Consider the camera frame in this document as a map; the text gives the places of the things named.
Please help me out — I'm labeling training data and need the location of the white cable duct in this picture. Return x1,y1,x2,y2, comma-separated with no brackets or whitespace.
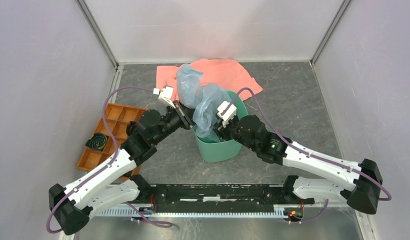
97,205,294,220

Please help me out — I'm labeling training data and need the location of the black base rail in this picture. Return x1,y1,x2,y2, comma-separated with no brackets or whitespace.
133,184,315,214

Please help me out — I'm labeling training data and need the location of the green trash bin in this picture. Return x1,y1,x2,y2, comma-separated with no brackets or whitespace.
193,97,249,163

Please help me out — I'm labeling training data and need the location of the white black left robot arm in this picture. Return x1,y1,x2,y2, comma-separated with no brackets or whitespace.
46,101,194,236

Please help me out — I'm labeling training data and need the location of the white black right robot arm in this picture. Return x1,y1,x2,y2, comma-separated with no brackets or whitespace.
213,115,383,215

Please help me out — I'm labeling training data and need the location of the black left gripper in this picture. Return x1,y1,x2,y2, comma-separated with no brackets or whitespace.
152,100,209,145

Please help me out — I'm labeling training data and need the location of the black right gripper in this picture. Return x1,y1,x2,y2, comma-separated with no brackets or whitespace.
210,115,258,152

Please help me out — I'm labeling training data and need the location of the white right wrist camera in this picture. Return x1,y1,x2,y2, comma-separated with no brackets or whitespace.
216,101,237,128

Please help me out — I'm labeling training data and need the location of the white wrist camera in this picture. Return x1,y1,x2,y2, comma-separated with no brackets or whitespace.
152,85,176,109
216,101,237,128

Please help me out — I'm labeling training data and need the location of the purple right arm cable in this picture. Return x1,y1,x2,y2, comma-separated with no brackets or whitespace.
221,87,393,225

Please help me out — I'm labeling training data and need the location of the orange wooden divided tray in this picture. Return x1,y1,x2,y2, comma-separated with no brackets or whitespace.
76,103,145,172

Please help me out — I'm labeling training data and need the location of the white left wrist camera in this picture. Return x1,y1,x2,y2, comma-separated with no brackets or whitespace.
152,85,176,109

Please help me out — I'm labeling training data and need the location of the translucent blue trash bag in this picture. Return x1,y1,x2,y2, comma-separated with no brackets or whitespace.
175,64,231,143

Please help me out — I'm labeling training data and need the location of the pink cloth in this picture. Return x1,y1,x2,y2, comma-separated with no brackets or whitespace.
155,58,263,94

